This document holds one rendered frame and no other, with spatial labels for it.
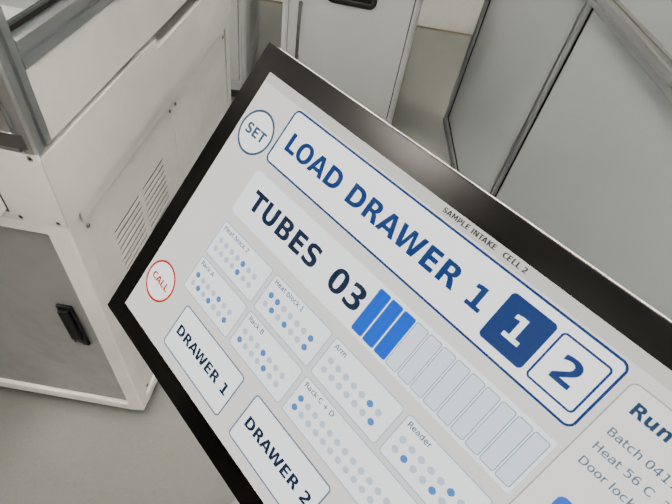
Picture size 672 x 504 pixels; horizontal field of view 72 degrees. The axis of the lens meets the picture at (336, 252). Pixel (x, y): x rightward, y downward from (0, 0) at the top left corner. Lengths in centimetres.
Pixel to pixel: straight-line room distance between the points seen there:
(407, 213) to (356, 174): 5
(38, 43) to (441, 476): 70
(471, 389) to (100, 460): 129
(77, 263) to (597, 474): 84
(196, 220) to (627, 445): 37
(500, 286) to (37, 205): 71
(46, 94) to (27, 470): 106
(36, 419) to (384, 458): 136
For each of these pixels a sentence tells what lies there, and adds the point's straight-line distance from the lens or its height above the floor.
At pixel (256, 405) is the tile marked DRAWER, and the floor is 102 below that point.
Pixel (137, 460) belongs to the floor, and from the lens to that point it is 149.
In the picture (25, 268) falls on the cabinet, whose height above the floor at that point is 65.
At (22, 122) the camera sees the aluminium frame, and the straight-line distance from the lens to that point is 75.
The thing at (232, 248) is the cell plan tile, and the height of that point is 108.
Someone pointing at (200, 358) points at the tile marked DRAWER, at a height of 100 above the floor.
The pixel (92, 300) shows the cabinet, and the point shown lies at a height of 59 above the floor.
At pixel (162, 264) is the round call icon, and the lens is 47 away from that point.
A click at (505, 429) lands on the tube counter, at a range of 32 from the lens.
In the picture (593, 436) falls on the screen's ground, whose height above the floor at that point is 114.
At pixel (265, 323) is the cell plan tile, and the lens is 39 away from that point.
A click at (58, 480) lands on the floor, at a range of 153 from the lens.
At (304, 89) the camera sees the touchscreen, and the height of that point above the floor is 119.
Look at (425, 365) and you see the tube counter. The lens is 33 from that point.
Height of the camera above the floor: 138
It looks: 47 degrees down
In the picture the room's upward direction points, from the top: 12 degrees clockwise
